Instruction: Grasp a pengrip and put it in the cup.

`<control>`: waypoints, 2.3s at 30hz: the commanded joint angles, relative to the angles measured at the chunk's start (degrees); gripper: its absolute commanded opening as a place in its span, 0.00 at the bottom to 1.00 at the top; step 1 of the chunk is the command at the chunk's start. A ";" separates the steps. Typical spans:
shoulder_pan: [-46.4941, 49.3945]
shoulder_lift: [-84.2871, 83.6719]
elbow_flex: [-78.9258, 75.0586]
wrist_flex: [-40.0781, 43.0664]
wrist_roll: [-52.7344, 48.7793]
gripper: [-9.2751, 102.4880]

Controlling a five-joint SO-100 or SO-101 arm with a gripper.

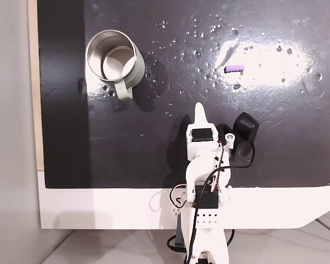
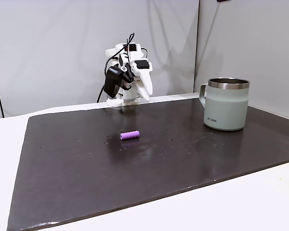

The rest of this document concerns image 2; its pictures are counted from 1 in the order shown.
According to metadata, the purple pen grip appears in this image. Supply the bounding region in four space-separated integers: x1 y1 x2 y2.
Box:
119 130 141 141

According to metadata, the dark brown table mat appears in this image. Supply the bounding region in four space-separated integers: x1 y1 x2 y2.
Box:
7 98 289 231

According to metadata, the grey-green steel-rimmed mug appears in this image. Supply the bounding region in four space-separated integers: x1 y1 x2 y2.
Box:
198 77 250 132

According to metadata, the black oval camera box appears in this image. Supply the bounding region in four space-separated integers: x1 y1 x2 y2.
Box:
103 63 133 99

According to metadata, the black cable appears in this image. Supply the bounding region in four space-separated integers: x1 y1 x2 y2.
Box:
97 33 148 103

